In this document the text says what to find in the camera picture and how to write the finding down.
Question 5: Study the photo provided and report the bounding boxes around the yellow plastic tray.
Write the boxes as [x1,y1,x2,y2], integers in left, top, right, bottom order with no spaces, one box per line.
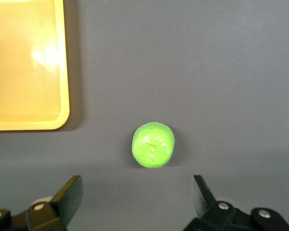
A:
[0,0,70,131]

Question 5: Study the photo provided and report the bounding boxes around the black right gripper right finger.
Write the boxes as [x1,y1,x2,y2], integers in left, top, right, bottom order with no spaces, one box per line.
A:
[183,175,252,231]

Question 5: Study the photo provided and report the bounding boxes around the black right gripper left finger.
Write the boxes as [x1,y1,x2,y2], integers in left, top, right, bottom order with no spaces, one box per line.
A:
[26,175,84,231]

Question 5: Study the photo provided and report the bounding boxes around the green apple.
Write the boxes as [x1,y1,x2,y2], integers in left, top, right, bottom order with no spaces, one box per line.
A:
[131,121,177,169]

